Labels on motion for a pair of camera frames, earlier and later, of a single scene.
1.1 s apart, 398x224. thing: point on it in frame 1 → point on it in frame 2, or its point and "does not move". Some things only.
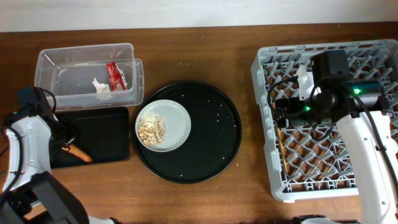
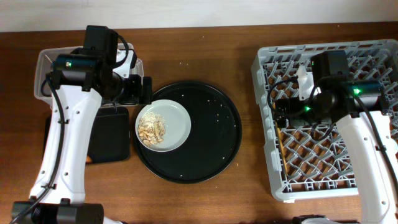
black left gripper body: [64, 133] → [131, 93]
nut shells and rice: [151, 128] does not move
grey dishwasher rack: [302, 165] does not move
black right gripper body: [295, 108] does not move
